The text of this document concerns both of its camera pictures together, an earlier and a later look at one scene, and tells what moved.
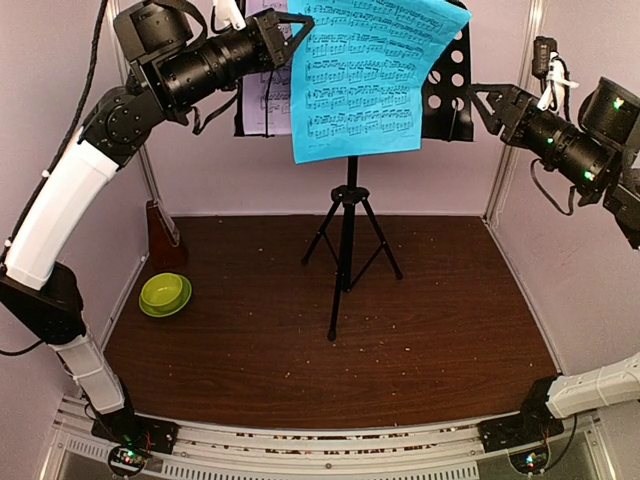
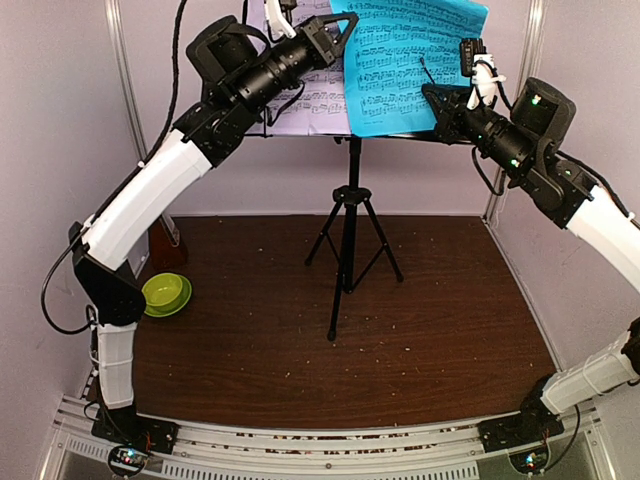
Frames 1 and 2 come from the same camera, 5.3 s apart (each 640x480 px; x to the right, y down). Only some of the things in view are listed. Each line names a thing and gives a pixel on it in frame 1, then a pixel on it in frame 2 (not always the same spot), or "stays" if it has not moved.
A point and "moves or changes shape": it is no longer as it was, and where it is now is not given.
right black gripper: [511, 96] → [446, 112]
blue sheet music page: [356, 85] moves or changes shape
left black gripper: [274, 50] → [321, 40]
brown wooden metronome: [166, 249] stays
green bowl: [164, 293] stays
